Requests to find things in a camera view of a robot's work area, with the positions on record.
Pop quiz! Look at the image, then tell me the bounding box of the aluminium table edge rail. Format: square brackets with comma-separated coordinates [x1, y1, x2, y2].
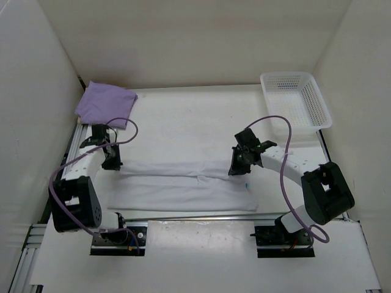
[9, 121, 349, 293]

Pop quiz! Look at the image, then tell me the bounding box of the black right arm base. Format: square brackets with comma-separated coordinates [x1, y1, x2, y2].
[250, 220, 315, 259]

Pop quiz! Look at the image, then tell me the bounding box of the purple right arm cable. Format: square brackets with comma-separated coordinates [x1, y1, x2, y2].
[246, 115, 331, 244]

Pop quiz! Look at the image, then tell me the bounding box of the purple t shirt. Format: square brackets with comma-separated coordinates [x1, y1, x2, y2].
[75, 81, 138, 129]

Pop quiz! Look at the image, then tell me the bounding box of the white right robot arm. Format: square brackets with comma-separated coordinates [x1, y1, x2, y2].
[228, 145, 355, 244]

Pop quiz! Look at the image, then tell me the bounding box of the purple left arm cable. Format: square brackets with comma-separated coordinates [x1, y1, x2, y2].
[48, 117, 141, 256]

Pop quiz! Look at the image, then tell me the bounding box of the white plastic basket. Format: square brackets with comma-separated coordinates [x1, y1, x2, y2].
[260, 71, 332, 140]

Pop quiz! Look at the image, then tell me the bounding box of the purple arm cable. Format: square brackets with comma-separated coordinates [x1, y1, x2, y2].
[246, 115, 331, 244]
[48, 117, 141, 256]

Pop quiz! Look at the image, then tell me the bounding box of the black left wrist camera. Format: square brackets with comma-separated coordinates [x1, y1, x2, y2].
[80, 124, 118, 148]

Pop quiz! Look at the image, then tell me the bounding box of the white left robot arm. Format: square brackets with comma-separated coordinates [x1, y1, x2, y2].
[49, 144, 128, 244]

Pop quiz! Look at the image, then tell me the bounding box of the white cloth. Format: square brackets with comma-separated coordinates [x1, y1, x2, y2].
[108, 160, 258, 212]

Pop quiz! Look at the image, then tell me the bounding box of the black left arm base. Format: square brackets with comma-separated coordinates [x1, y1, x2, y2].
[90, 226, 148, 256]

